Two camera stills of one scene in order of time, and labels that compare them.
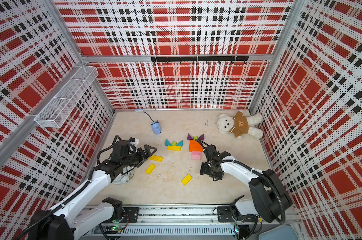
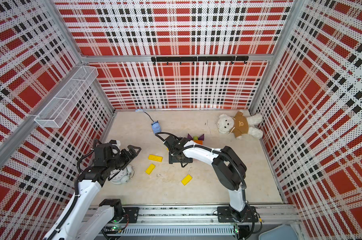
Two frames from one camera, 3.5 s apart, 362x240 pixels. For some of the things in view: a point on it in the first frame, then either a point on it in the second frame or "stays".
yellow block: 157,158 stays
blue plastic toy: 156,127 stays
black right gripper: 203,170 → 172,159
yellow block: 150,169 stays
